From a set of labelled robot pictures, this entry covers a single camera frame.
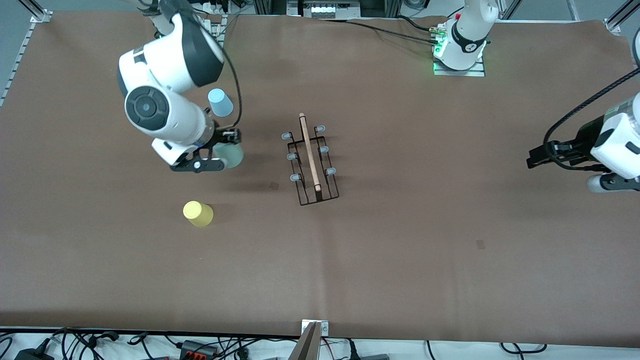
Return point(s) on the grey camera stand pole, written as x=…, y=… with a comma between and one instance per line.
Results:
x=306, y=345

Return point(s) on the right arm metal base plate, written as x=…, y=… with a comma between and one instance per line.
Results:
x=218, y=27

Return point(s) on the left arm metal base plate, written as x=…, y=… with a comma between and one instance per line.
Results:
x=460, y=72

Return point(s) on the black orange connector box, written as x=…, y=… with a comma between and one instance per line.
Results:
x=199, y=348

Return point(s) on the light blue plastic cup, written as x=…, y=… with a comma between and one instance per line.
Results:
x=221, y=102

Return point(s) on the mint green plastic cup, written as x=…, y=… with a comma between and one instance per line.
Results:
x=234, y=156

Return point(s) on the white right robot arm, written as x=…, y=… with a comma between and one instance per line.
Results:
x=170, y=55

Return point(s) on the white plug socket strip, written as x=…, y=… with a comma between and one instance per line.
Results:
x=215, y=6

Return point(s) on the black power adapter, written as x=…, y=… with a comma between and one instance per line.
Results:
x=32, y=355

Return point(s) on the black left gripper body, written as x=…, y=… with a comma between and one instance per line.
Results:
x=579, y=145

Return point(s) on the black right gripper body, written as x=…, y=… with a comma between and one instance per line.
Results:
x=218, y=136

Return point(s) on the yellow plastic cup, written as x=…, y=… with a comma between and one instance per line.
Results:
x=197, y=214

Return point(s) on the small metal bracket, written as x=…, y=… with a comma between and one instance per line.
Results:
x=322, y=328

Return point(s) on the white power strip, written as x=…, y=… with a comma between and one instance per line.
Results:
x=330, y=9

